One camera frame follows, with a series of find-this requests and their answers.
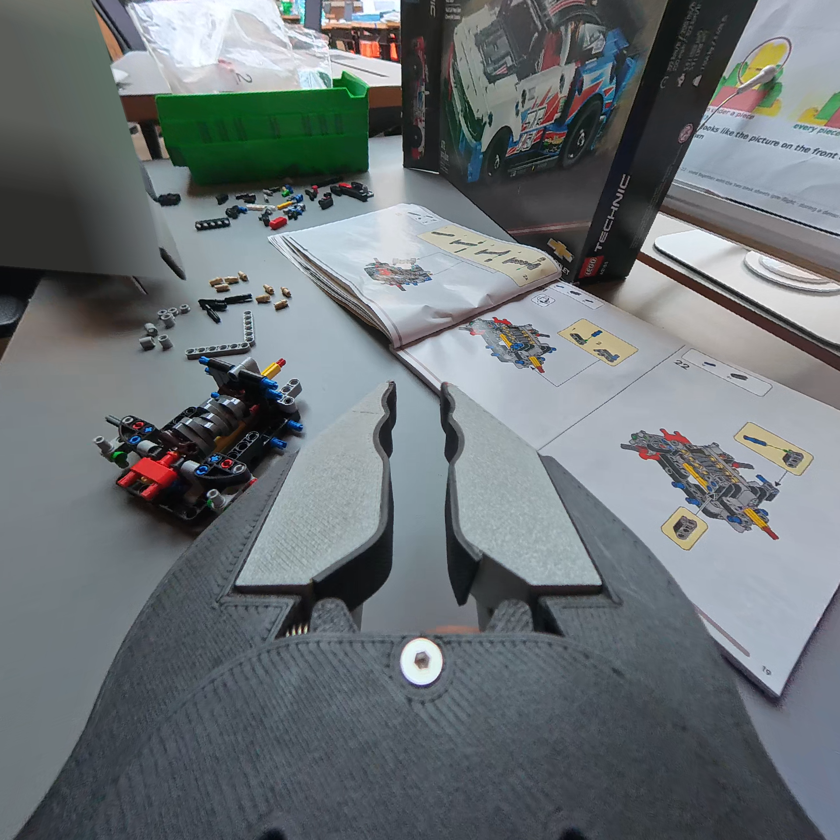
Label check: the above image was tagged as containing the pile of small lego pieces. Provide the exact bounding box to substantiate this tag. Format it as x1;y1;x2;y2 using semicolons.
213;174;376;231

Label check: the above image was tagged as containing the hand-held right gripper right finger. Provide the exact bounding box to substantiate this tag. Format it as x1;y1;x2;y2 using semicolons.
440;382;605;608

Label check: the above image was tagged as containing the group of grey lego bushes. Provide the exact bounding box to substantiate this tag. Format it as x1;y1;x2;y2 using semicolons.
138;303;193;352

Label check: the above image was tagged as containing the group of tan lego pins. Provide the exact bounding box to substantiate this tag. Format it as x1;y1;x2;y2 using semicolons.
209;269;293;309

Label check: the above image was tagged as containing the computer monitor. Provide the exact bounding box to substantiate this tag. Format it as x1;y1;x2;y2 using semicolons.
663;0;840;237

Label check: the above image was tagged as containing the open lego instruction booklet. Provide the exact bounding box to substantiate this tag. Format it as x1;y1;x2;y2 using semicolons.
268;203;840;698

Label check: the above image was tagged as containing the clear plastic bag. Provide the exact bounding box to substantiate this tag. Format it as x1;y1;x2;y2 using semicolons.
112;0;336;96

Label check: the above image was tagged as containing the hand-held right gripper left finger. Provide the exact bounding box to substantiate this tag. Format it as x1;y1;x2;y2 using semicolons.
233;381;398;614

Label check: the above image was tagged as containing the green plastic bin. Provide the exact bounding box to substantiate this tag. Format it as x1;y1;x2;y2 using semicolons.
155;71;371;186

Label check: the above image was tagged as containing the large lego car box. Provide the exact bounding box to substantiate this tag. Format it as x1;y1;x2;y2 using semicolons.
438;0;759;284

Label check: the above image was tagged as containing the partly built lego chassis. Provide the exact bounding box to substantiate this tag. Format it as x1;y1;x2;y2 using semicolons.
92;357;306;522

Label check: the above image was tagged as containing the grey angled lego beam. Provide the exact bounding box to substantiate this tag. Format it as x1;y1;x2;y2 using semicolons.
185;310;256;360

